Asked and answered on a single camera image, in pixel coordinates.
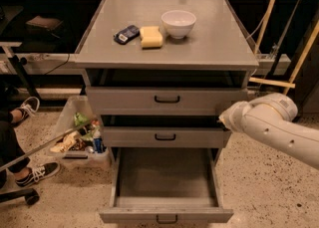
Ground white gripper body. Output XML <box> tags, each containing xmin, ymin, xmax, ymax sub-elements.
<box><xmin>218</xmin><ymin>101</ymin><xmax>252</xmax><ymax>132</ymax></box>

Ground dark chocolate rxbar wrapper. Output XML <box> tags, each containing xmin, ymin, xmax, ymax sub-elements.
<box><xmin>219</xmin><ymin>121</ymin><xmax>229</xmax><ymax>131</ymax></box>

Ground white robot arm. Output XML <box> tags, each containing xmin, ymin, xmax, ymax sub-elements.
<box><xmin>219</xmin><ymin>93</ymin><xmax>319</xmax><ymax>169</ymax></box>

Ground grey metal drawer cabinet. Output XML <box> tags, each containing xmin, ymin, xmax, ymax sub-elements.
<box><xmin>74</xmin><ymin>0</ymin><xmax>260</xmax><ymax>150</ymax></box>

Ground bottom grey open drawer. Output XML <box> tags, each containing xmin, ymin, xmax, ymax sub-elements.
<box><xmin>100</xmin><ymin>147</ymin><xmax>233</xmax><ymax>225</ymax></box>

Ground middle grey drawer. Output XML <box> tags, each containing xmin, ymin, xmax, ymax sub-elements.
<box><xmin>102</xmin><ymin>127</ymin><xmax>230</xmax><ymax>148</ymax></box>

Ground top grey drawer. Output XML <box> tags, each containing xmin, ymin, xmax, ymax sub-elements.
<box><xmin>86</xmin><ymin>87</ymin><xmax>247</xmax><ymax>115</ymax></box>

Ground white ceramic bowl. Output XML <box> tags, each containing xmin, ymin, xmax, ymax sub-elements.
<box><xmin>161</xmin><ymin>10</ymin><xmax>196</xmax><ymax>39</ymax></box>

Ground yellow sponge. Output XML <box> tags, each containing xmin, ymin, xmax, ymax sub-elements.
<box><xmin>140</xmin><ymin>26</ymin><xmax>162</xmax><ymax>49</ymax></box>

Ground wooden stick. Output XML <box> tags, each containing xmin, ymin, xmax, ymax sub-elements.
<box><xmin>254</xmin><ymin>0</ymin><xmax>276</xmax><ymax>55</ymax></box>

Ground blue can in bin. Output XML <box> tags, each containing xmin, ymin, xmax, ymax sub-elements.
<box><xmin>93</xmin><ymin>129</ymin><xmax>104</xmax><ymax>153</ymax></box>

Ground clear plastic bin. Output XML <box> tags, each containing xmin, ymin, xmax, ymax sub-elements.
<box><xmin>47</xmin><ymin>96</ymin><xmax>111</xmax><ymax>169</ymax></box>

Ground green snack bag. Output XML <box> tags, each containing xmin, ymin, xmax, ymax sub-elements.
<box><xmin>74</xmin><ymin>113</ymin><xmax>89</xmax><ymax>126</ymax></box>

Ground tan crumpled snack bag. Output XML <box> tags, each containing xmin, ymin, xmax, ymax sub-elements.
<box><xmin>50</xmin><ymin>131</ymin><xmax>81</xmax><ymax>153</ymax></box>

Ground black sneaker near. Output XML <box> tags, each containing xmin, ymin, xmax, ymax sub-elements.
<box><xmin>14</xmin><ymin>162</ymin><xmax>60</xmax><ymax>187</ymax></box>

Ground black sneaker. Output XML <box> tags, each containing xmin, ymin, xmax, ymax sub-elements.
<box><xmin>14</xmin><ymin>162</ymin><xmax>60</xmax><ymax>187</ymax></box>
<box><xmin>11</xmin><ymin>97</ymin><xmax>40</xmax><ymax>125</ymax></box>

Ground black sneaker far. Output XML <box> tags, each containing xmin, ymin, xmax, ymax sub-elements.
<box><xmin>11</xmin><ymin>97</ymin><xmax>40</xmax><ymax>125</ymax></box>

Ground brown box on shelf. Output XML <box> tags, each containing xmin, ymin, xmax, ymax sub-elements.
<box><xmin>26</xmin><ymin>16</ymin><xmax>63</xmax><ymax>33</ymax></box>

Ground black chair base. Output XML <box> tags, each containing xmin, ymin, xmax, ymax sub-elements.
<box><xmin>0</xmin><ymin>188</ymin><xmax>40</xmax><ymax>205</ymax></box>

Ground person leg black trousers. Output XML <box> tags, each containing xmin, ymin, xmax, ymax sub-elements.
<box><xmin>0</xmin><ymin>109</ymin><xmax>31</xmax><ymax>182</ymax></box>

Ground grey metal rod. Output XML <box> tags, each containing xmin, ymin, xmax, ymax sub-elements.
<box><xmin>0</xmin><ymin>118</ymin><xmax>95</xmax><ymax>172</ymax></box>

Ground black cable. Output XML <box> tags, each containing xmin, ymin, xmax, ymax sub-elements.
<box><xmin>42</xmin><ymin>52</ymin><xmax>72</xmax><ymax>76</ymax></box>

